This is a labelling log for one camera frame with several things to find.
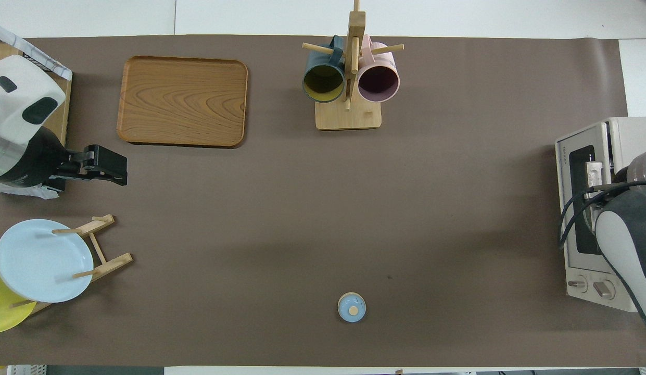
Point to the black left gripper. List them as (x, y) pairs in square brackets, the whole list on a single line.
[(106, 166)]

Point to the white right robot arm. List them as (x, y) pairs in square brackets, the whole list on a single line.
[(630, 245)]

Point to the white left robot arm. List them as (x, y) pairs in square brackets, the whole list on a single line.
[(21, 99)]

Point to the white toaster oven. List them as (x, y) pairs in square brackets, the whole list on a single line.
[(632, 135)]

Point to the wooden plate rack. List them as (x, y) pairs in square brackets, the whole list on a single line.
[(112, 263)]

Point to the wooden serving tray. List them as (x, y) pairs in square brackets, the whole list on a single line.
[(182, 101)]

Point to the light blue plate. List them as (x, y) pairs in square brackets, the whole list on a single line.
[(36, 265)]

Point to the yellow plate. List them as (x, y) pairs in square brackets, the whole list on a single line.
[(2, 312)]

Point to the brown table mat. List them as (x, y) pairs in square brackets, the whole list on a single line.
[(302, 219)]

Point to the dark blue mug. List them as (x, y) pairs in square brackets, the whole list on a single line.
[(322, 86)]

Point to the wooden mug rack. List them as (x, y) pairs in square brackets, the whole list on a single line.
[(349, 117)]

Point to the small blue bell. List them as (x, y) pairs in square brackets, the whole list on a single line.
[(351, 307)]

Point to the pink mug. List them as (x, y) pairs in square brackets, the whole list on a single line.
[(379, 83)]

